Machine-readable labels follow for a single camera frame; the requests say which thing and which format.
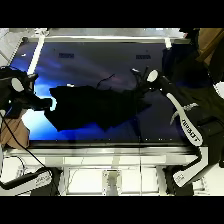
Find black pants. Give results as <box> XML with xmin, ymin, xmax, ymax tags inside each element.
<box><xmin>44</xmin><ymin>73</ymin><xmax>153</xmax><ymax>133</ymax></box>

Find black cable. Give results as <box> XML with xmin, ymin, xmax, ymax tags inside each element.
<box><xmin>1</xmin><ymin>114</ymin><xmax>54</xmax><ymax>174</ymax></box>

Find brown clothes hanger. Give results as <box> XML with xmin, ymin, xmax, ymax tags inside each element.
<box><xmin>195</xmin><ymin>34</ymin><xmax>224</xmax><ymax>64</ymax></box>

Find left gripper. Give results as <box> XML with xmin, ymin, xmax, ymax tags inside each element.
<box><xmin>31</xmin><ymin>95</ymin><xmax>54</xmax><ymax>112</ymax></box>

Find silver frame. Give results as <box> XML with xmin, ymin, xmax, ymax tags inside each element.
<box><xmin>0</xmin><ymin>33</ymin><xmax>224</xmax><ymax>196</ymax></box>

